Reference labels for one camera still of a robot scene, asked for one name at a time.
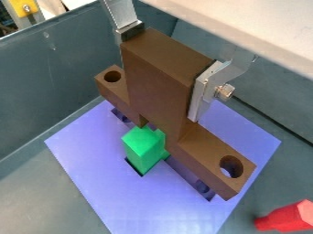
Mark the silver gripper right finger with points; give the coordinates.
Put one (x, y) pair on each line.
(211, 84)

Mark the yellow bracket with bolt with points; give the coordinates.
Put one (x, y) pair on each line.
(24, 7)

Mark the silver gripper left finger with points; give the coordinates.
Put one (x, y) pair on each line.
(121, 16)

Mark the red cylinder peg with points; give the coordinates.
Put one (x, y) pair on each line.
(290, 218)

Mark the brown T-shaped block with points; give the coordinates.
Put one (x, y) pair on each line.
(149, 89)

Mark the purple base board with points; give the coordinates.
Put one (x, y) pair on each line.
(136, 204)

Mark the green U-shaped block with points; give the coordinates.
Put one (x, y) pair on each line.
(144, 148)

